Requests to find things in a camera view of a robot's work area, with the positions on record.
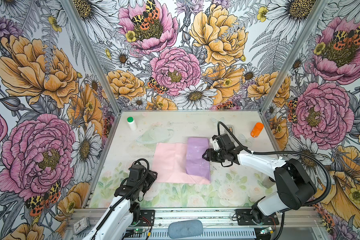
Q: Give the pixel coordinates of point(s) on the small white clock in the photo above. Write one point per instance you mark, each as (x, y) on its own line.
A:
(80, 225)

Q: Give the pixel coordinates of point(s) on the pink wrapping paper sheet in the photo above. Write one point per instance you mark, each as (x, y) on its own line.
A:
(180, 163)

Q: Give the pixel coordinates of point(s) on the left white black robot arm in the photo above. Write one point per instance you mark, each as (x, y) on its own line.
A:
(124, 210)

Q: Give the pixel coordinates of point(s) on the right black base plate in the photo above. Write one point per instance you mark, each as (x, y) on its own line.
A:
(243, 216)

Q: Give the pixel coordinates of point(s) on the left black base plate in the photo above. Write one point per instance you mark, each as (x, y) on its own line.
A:
(146, 219)

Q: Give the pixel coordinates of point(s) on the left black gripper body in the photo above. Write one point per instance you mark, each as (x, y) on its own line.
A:
(149, 181)

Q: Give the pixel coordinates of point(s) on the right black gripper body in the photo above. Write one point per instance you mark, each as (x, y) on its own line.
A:
(222, 152)

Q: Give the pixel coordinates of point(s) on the clear glass bowl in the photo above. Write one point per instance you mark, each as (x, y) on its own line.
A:
(155, 135)

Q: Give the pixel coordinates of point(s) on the grey tape dispenser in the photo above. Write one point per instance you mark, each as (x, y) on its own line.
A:
(230, 128)

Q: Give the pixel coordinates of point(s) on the orange bottle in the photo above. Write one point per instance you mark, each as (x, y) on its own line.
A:
(257, 129)

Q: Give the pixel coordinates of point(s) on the aluminium front rail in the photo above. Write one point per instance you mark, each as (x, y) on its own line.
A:
(210, 217)

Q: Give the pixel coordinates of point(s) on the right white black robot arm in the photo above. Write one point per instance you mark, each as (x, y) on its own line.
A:
(294, 185)

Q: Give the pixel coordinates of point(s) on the grey foam pad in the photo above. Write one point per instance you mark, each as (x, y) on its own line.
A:
(185, 229)

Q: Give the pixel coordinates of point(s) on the white bottle green cap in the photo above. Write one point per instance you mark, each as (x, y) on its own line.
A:
(132, 123)

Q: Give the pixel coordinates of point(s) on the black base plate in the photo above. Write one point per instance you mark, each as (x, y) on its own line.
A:
(243, 216)
(146, 219)

